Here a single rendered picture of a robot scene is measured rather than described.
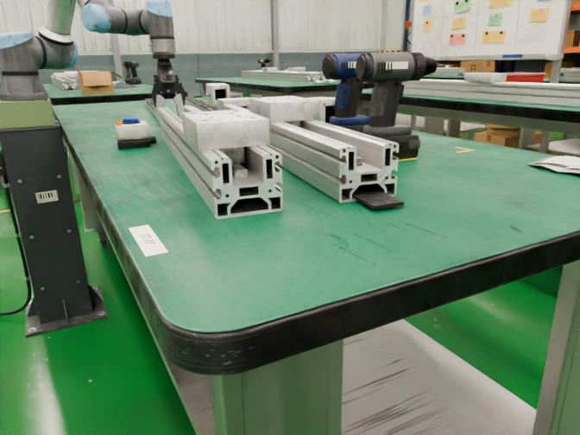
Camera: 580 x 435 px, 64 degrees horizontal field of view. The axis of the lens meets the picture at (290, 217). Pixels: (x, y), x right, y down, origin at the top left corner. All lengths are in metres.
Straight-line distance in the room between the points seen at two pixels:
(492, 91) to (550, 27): 1.45
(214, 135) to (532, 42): 3.42
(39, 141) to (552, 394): 1.71
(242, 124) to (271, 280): 0.31
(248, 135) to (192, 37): 12.27
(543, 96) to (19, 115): 2.09
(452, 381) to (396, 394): 0.16
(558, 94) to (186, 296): 2.05
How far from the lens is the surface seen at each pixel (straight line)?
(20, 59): 1.94
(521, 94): 2.43
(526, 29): 4.00
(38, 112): 1.91
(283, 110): 1.00
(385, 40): 9.66
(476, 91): 2.58
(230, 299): 0.44
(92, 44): 12.51
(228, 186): 0.65
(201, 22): 13.07
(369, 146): 0.77
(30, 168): 1.93
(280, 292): 0.45
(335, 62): 1.18
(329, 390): 0.62
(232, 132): 0.71
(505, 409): 1.26
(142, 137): 1.27
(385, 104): 1.03
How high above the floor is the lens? 0.99
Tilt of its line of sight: 19 degrees down
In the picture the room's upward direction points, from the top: 1 degrees counter-clockwise
